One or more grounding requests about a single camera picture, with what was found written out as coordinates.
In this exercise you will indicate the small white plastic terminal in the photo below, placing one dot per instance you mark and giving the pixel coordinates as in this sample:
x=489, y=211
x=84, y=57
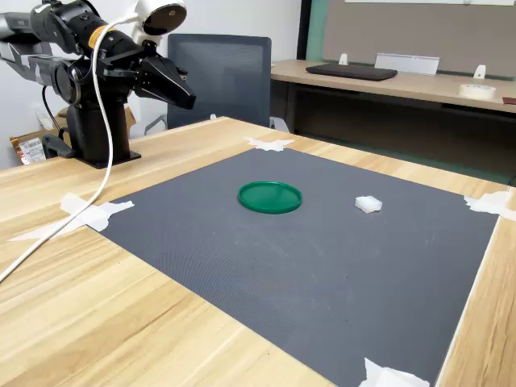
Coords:
x=368, y=204

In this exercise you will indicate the round green lid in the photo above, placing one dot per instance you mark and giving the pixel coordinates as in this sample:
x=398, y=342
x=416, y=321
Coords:
x=269, y=197

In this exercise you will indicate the dark grey office chair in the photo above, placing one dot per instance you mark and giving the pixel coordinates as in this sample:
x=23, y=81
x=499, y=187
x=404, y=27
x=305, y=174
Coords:
x=219, y=80

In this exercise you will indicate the black table clamp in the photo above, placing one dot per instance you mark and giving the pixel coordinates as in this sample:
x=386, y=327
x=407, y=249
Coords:
x=56, y=147

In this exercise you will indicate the white tape piece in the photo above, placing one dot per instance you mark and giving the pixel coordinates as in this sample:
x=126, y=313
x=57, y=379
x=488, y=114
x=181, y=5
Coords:
x=387, y=377
x=269, y=144
x=76, y=215
x=489, y=203

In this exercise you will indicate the brown labelled package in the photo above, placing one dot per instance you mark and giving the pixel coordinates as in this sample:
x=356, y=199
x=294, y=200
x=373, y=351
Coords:
x=28, y=150

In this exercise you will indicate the flat black laptop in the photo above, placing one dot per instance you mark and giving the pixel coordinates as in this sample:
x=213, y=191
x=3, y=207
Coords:
x=350, y=71

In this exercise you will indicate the dark grey mat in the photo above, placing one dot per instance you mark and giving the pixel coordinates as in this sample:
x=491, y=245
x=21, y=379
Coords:
x=282, y=274

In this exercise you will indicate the grey partition panel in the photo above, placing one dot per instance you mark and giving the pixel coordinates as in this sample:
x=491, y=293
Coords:
x=403, y=28

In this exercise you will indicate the white sign holder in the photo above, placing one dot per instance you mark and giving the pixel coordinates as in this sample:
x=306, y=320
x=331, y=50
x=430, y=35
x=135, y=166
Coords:
x=407, y=63

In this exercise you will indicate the pale wooden desk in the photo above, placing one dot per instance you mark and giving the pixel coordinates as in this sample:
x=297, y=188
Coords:
x=423, y=88

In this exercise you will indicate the white tape roll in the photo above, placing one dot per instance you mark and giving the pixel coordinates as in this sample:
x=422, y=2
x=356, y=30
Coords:
x=477, y=90

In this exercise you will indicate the white round camera box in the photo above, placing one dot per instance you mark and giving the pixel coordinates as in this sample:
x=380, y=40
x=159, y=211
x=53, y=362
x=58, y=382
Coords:
x=161, y=18

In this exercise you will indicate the small white bracket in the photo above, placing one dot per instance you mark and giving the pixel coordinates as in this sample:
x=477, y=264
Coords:
x=343, y=59
x=479, y=72

